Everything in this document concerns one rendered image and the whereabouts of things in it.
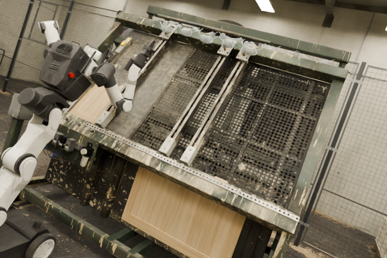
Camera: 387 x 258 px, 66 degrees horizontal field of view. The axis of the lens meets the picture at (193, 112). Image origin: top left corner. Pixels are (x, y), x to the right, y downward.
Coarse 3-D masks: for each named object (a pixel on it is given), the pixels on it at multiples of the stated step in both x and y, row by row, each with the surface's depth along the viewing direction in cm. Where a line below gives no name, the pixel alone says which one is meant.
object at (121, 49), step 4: (132, 40) 288; (128, 44) 284; (120, 48) 279; (124, 48) 281; (120, 52) 278; (116, 56) 274; (112, 60) 271; (84, 92) 252; (80, 96) 250; (76, 100) 247; (72, 104) 245; (64, 108) 244
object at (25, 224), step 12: (12, 216) 200; (24, 216) 204; (0, 228) 187; (12, 228) 191; (24, 228) 190; (36, 228) 192; (0, 240) 176; (12, 240) 180; (24, 240) 183; (0, 252) 167; (12, 252) 175; (24, 252) 184
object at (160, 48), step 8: (168, 24) 280; (168, 40) 274; (160, 48) 267; (152, 56) 262; (160, 56) 271; (152, 64) 263; (144, 72) 256; (136, 80) 250; (104, 112) 232; (112, 112) 234; (96, 120) 228; (104, 120) 228
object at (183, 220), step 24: (144, 168) 232; (144, 192) 230; (168, 192) 223; (192, 192) 216; (144, 216) 229; (168, 216) 222; (192, 216) 215; (216, 216) 209; (240, 216) 203; (168, 240) 220; (192, 240) 214; (216, 240) 208
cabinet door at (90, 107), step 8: (96, 88) 256; (104, 88) 255; (120, 88) 252; (88, 96) 251; (96, 96) 251; (104, 96) 250; (80, 104) 247; (88, 104) 246; (96, 104) 245; (104, 104) 244; (72, 112) 243; (80, 112) 242; (88, 112) 241; (96, 112) 240; (88, 120) 236
